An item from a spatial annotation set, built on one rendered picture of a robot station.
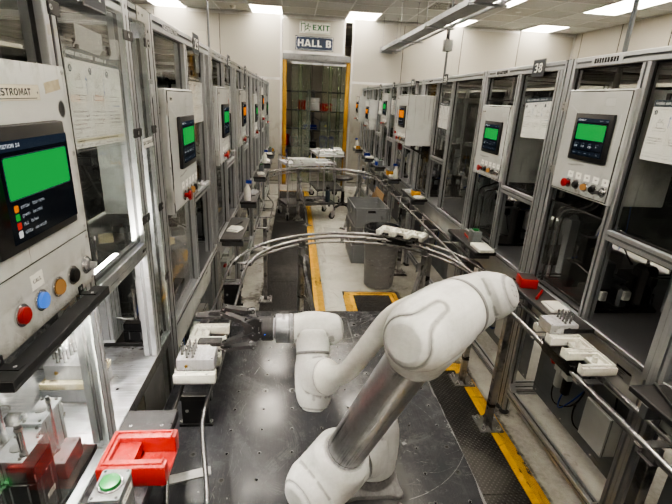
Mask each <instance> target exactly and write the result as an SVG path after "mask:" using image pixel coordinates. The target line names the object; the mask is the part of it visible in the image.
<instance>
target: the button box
mask: <svg viewBox="0 0 672 504"><path fill-rule="evenodd" d="M110 473H118V474H119V475H120V476H121V483H120V484H119V486H118V487H116V488H115V489H113V490H110V491H102V490H100V487H99V482H100V480H101V479H102V478H103V477H104V476H105V475H107V474H110ZM88 503H89V504H136V501H135V494H134V487H133V480H132V470H131V469H109V470H104V471H103V472H102V474H101V476H100V478H99V480H98V482H97V484H96V486H95V487H94V489H93V491H92V493H91V495H90V497H89V499H88Z"/></svg>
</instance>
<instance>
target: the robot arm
mask: <svg viewBox="0 0 672 504"><path fill-rule="evenodd" d="M518 303H519V294H518V290H517V287H516V285H515V283H514V281H513V280H512V279H511V278H510V277H508V276H507V275H505V274H502V273H497V272H490V271H481V272H475V273H469V274H465V275H460V276H455V277H451V278H447V279H445V280H442V281H440V282H436V283H433V284H430V285H428V286H426V287H424V288H422V289H420V290H418V291H416V292H415V293H413V294H411V295H409V296H406V297H404V298H401V299H399V300H397V301H395V302H394V303H392V304H391V305H389V306H388V307H387V308H385V309H384V310H383V311H382V312H381V313H380V314H379V315H378V316H377V317H376V319H375V320H374V321H373V322H372V324H371V325H370V326H369V328H368V329H367V330H366V332H365V333H364V334H363V336H362V337H361V338H360V340H359V341H358V342H357V344H356V345H355V347H354V348H353V349H352V351H351V352H350V353H349V355H348V356H347V357H346V359H345V360H344V361H343V362H342V363H340V364H337V363H336V362H335V361H334V360H332V359H330V345H335V344H337V343H338V342H340V341H341V340H342V339H343V334H344V327H343V321H342V319H341V318H340V317H339V316H338V315H336V314H333V313H328V312H320V311H305V312H301V313H296V314H294V317H293V314H292V313H290V314H276V318H274V316H257V315H256V312H255V309H256V308H255V307H248V308H247V307H241V306H235V305H228V304H223V305H222V308H221V310H210V311H209V312H198V313H197V315H196V319H220V317H224V318H226V319H229V320H232V321H234V322H237V323H240V324H241V325H243V328H244V331H243V332H242V333H240V334H237V335H235V336H232V337H230V338H227V339H224V340H223V339H222V337H207V338H199V340H198V342H197V344H198V345H210V346H212V347H215V346H216V347H218V346H220V348H221V349H223V352H231V351H238V350H244V349H252V350H254V349H255V348H256V341H259V340H262V341H273V339H275V342H276V343H295V345H296V363H295V392H296V397H297V401H298V403H299V405H300V407H302V409H303V410H305V411H308V412H322V411H323V410H324V409H326V408H327V406H328V405H329V403H330V401H331V395H332V394H333V393H335V392H336V391H337V390H338V388H339V386H342V385H344V384H346V383H348V382H350V381H351V380H353V379H354V378H355V377H356V376H357V375H358V374H359V373H360V372H361V371H362V370H363V369H364V368H365V366H366V365H367V364H368V363H369V362H370V361H371V359H372V358H373V357H374V356H375V355H376V354H377V352H378V351H379V350H380V349H381V348H382V346H383V345H384V347H385V353H384V355H383V357H382V358H381V360H380V361H379V363H378V364H377V366H376V367H375V369H374V370H373V372H372V374H371V375H370V377H369V378H368V380H367V381H366V383H365V384H364V386H363V387H362V389H361V391H360V392H359V394H358V395H357V397H356V398H355V400H354V401H353V403H352V404H351V406H350V408H349V409H348V411H347V412H346V414H345V415H344V417H343V418H342V420H341V421H340V423H339V425H338V426H337V427H334V428H329V429H327V430H325V431H323V432H322V433H321V434H320V435H319V436H318V437H317V438H316V440H315V441H314V442H313V443H312V444H311V445H310V447H309V448H308V449H307V450H306V451H305V452H304V453H303V454H302V455H301V457H300V458H299V459H298V460H297V461H296V462H294V464H293V465H292V467H291V469H290V471H289V473H288V475H287V478H286V481H285V495H286V498H287V501H288V503H289V504H345V503H346V502H353V501H356V500H372V499H394V500H401V499H402V498H403V491H402V489H401V488H400V486H399V483H398V479H397V475H396V472H395V464H396V460H397V455H398V448H399V423H398V419H397V418H398V416H399V415H400V414H401V412H402V411H403V410H404V409H405V407H406V406H407V405H408V403H409V402H410V401H411V400H412V398H413V397H414V396H415V394H416V393H417V392H418V391H419V389H420V388H421V387H422V385H423V384H424V383H425V382H426V381H431V380H434V379H436V378H437V377H439V376H440V375H441V374H442V373H443V372H444V371H445V370H446V369H447V368H448V367H449V366H450V365H451V364H452V363H453V362H455V361H456V360H457V359H458V358H459V357H460V356H461V355H462V354H463V353H464V352H465V351H466V349H467V347H468V346H469V345H470V344H471V343H472V342H473V341H474V340H475V339H476V338H477V336H478V335H479V334H481V333H482V332H483V331H484V330H486V329H487V328H488V327H489V326H491V325H492V324H493V323H494V321H496V320H500V319H503V318H505V317H506V316H508V315H509V314H511V313H512V312H513V311H514V310H515V309H516V306H517V305H518ZM231 312H232V313H231ZM234 313H239V314H246V315H249V316H252V317H250V318H247V317H244V316H243V317H242V316H239V315H237V314H234ZM248 338H249V339H251V340H252V341H250V342H242V343H236V342H238V341H241V340H246V339H248ZM233 343H235V344H233Z"/></svg>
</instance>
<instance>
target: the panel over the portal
mask: <svg viewBox="0 0 672 504"><path fill-rule="evenodd" d="M300 21H308V22H323V23H330V35H329V34H314V33H299V23H300ZM295 35H299V36H314V37H330V38H334V43H333V52H329V51H312V50H296V49H295ZM345 35H346V20H345V19H344V18H334V17H320V16H305V15H291V14H283V53H297V54H314V55H330V56H344V55H345Z"/></svg>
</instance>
